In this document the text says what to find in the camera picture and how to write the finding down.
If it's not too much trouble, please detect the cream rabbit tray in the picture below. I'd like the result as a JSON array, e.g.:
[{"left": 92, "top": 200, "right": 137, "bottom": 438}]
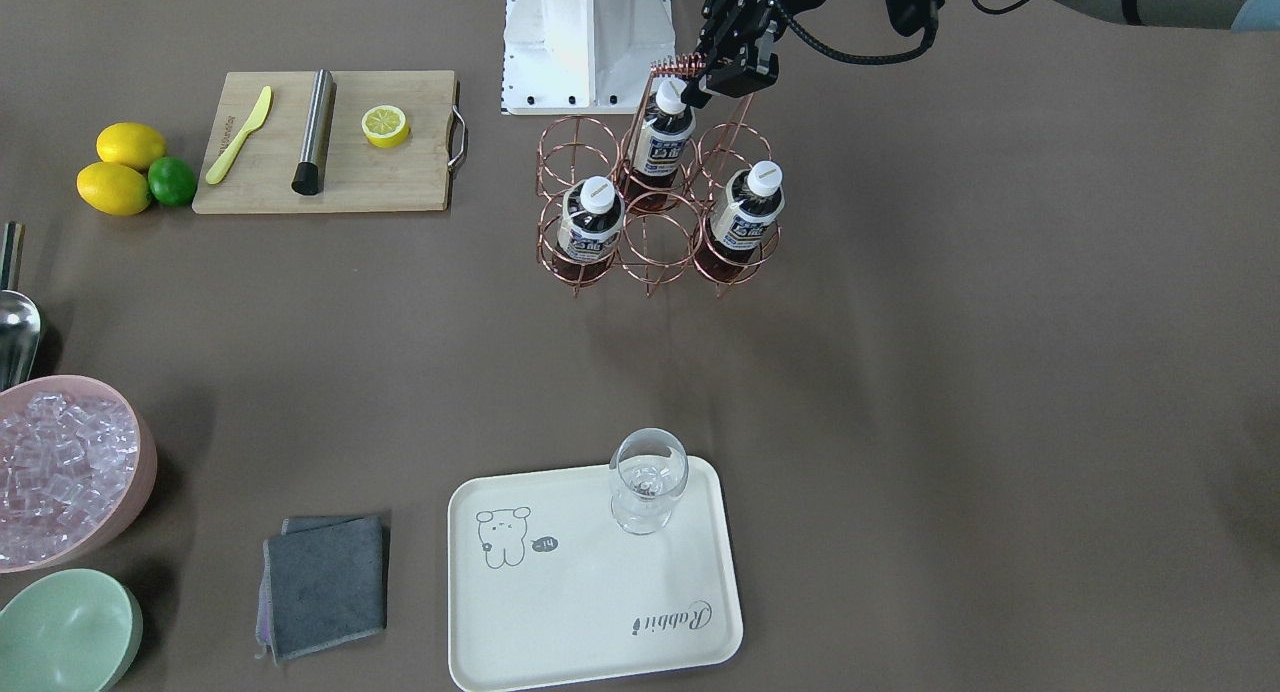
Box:
[{"left": 447, "top": 458, "right": 744, "bottom": 691}]

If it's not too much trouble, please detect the steel ice scoop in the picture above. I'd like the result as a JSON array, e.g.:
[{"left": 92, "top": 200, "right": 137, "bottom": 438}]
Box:
[{"left": 1, "top": 221, "right": 44, "bottom": 391}]

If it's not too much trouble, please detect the whole lemon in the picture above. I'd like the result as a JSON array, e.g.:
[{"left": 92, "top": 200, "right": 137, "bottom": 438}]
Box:
[
  {"left": 95, "top": 122, "right": 168, "bottom": 173},
  {"left": 76, "top": 162, "right": 152, "bottom": 215}
]

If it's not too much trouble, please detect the steel muddler black tip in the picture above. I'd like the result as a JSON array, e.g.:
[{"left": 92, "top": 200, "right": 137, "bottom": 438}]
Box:
[{"left": 291, "top": 69, "right": 337, "bottom": 196}]

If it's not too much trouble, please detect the half lemon slice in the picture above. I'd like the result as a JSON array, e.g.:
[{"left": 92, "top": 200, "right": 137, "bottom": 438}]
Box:
[{"left": 360, "top": 104, "right": 411, "bottom": 148}]

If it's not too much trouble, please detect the green lime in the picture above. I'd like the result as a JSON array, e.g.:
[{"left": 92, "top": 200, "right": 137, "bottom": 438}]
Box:
[{"left": 147, "top": 156, "right": 198, "bottom": 206}]

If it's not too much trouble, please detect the bamboo cutting board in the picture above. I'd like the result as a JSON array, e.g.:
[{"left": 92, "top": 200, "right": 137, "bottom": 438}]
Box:
[{"left": 192, "top": 69, "right": 465, "bottom": 215}]

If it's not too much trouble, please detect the clear wine glass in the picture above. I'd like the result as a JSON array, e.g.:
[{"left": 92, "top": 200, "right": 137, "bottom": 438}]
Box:
[{"left": 609, "top": 427, "right": 690, "bottom": 533}]

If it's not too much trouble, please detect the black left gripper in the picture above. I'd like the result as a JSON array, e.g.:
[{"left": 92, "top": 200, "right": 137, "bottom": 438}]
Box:
[{"left": 685, "top": 0, "right": 945, "bottom": 107}]

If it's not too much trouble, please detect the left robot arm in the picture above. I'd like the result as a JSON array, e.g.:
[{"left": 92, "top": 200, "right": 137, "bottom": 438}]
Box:
[{"left": 681, "top": 0, "right": 1279, "bottom": 107}]

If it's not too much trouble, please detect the pink bowl of ice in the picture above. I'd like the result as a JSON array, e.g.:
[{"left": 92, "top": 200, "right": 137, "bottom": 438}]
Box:
[{"left": 1, "top": 376, "right": 157, "bottom": 574}]

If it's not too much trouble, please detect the yellow plastic knife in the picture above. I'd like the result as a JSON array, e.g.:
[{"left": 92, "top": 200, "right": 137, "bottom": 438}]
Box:
[{"left": 205, "top": 86, "right": 274, "bottom": 185}]

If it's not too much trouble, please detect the upper whole lemon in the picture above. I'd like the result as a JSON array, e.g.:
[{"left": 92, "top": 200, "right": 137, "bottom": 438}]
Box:
[{"left": 95, "top": 122, "right": 168, "bottom": 173}]

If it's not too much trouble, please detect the grey folded cloth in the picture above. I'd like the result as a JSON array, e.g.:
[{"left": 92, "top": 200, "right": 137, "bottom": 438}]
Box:
[{"left": 255, "top": 515, "right": 390, "bottom": 665}]

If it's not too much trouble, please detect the copper wire bottle basket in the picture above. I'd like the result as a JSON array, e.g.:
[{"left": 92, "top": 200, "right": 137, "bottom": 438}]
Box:
[{"left": 534, "top": 93, "right": 782, "bottom": 297}]

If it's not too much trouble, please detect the mint green bowl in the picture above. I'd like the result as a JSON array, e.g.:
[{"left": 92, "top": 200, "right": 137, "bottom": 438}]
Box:
[{"left": 1, "top": 568, "right": 143, "bottom": 691}]

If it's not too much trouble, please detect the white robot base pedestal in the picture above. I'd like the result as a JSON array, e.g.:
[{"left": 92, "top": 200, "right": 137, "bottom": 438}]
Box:
[{"left": 500, "top": 0, "right": 676, "bottom": 115}]

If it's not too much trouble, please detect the lower whole lemon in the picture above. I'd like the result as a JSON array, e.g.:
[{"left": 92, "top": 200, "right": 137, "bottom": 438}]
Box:
[{"left": 76, "top": 162, "right": 152, "bottom": 215}]

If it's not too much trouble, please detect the tea bottle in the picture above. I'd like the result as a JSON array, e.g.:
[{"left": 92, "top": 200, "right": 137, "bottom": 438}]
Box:
[
  {"left": 552, "top": 177, "right": 625, "bottom": 287},
  {"left": 621, "top": 77, "right": 696, "bottom": 214},
  {"left": 695, "top": 160, "right": 785, "bottom": 283}
]

